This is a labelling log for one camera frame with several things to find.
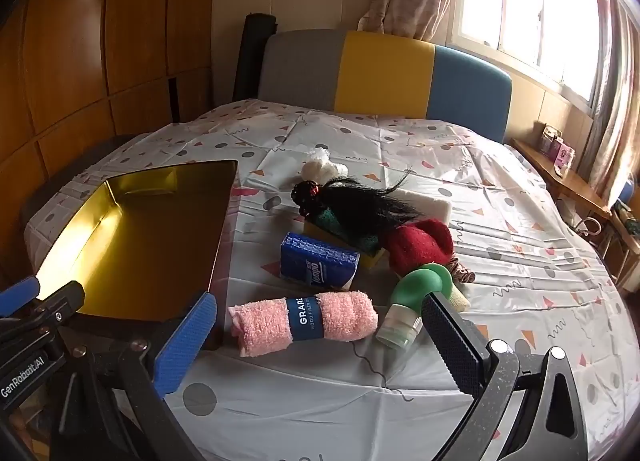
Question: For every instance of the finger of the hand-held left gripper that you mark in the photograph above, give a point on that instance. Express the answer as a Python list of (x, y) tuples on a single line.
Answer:
[(60, 301), (17, 295)]

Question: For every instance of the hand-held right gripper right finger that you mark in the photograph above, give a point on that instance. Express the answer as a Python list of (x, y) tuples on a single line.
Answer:
[(450, 341)]

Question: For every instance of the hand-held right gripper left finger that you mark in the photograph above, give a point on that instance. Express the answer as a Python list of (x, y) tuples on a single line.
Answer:
[(185, 341)]

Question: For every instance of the cream mesh cloth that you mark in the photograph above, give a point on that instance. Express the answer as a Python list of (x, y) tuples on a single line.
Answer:
[(457, 298)]

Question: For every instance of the green silicone squeeze bottle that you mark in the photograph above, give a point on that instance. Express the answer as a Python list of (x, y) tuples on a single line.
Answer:
[(415, 286)]

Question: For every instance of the pink satin scrunchie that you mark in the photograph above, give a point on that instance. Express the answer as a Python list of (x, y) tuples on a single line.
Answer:
[(462, 273)]

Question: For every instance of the red knitted scrubbing cloth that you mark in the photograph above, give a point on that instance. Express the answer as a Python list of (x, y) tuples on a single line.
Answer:
[(420, 246)]

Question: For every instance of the pink towel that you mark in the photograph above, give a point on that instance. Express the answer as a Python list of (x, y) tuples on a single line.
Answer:
[(345, 321)]

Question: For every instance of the white foam sponge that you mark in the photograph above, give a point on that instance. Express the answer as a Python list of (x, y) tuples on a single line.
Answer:
[(430, 206)]

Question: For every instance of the blue tissue pack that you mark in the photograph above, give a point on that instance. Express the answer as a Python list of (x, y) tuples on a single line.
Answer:
[(310, 261)]

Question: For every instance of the black hair wig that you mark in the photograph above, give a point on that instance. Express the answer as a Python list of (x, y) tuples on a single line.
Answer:
[(360, 206)]

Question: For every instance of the green and yellow sponge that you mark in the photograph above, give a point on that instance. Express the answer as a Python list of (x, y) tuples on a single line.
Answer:
[(327, 218)]

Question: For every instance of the white ball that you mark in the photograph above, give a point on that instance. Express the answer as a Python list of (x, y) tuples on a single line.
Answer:
[(320, 171)]

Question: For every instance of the printed bed cover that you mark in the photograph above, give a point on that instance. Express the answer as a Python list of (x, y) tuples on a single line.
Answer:
[(500, 251)]

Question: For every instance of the wooden side table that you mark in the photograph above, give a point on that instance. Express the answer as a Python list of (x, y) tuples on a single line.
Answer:
[(575, 186)]

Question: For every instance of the cluttered metal rack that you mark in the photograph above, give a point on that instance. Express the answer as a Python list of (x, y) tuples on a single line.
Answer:
[(627, 231)]

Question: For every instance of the small purple box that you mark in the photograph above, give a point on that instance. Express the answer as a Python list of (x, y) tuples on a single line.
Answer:
[(556, 147)]

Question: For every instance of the blue round object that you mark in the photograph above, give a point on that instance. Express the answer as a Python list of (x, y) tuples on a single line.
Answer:
[(626, 192)]

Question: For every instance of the wooden wardrobe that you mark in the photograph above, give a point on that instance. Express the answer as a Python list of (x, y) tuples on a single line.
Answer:
[(100, 41)]

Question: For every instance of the grey yellow blue headboard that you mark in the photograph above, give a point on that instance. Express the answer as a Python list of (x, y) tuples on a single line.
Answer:
[(385, 71)]

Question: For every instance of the window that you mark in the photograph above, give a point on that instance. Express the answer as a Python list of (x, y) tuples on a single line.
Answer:
[(520, 1)]

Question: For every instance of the white metal scroll frame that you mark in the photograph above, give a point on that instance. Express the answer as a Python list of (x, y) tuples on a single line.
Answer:
[(590, 227)]

